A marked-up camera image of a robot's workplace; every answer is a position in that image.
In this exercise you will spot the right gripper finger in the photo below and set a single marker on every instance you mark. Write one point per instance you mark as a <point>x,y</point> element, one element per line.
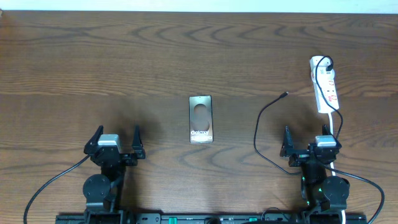
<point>287,148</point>
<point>326,131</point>

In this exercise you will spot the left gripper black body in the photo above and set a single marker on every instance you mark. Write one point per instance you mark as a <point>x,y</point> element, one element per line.
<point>129,161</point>

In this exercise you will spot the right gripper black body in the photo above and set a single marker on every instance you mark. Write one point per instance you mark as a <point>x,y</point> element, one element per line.
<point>299,159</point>

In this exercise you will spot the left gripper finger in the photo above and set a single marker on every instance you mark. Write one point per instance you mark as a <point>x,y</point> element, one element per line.
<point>92,146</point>
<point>137,145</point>

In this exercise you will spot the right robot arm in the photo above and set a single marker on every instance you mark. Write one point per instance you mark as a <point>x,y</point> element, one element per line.
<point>326,195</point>

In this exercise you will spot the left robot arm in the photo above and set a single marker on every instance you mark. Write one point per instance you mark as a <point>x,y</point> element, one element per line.
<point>103,191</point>

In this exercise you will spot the black USB plug adapter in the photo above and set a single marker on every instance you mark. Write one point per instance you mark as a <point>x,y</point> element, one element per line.
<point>329,67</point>

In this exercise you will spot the white power strip red switches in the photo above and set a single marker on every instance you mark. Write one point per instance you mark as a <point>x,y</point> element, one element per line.
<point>324,84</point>

